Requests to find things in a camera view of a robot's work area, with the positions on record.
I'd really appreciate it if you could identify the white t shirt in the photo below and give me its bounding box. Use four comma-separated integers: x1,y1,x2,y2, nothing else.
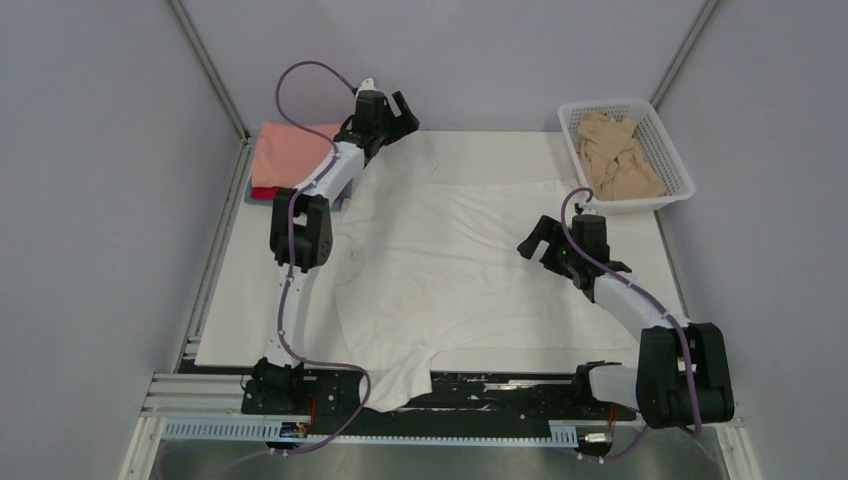
331,158,633,412

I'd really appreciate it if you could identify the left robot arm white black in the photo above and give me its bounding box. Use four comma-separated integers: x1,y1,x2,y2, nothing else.
241,87,420,415

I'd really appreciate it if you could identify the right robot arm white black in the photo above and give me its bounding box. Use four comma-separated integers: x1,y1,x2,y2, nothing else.
517,213,735,430

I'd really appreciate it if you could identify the beige t shirt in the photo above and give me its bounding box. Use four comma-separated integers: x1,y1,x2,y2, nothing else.
577,111,666,201

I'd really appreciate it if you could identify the white plastic basket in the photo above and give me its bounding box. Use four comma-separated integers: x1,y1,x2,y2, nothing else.
557,98,695,215

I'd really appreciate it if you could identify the folded pink t shirt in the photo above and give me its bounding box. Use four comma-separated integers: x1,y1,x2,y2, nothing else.
251,122,332,188

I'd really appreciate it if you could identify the folded red t shirt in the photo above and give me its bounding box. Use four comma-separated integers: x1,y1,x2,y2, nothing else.
248,186,279,202

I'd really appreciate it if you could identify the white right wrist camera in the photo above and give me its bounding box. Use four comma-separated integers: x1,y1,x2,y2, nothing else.
574,203,600,216

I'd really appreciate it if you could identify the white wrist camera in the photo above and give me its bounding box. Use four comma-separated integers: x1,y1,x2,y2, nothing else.
356,77,376,95
574,203,600,216

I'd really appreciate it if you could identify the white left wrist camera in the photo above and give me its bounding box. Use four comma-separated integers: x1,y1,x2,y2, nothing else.
356,77,376,95

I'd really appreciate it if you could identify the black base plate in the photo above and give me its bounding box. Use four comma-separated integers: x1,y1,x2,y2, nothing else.
220,368,636,437

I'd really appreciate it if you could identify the white slotted cable duct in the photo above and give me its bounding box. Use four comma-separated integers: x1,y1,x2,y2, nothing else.
160,418,579,448

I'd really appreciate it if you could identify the left corner frame post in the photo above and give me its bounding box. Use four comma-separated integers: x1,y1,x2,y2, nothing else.
164,0,250,143

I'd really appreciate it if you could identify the corner frame post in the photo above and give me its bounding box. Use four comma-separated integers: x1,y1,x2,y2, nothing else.
649,0,724,110
164,0,250,143

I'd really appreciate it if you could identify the right corner frame post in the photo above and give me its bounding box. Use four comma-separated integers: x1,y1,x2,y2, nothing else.
649,0,724,110

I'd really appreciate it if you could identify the aluminium frame rail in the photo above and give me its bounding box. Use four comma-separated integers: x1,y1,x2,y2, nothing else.
120,370,762,479

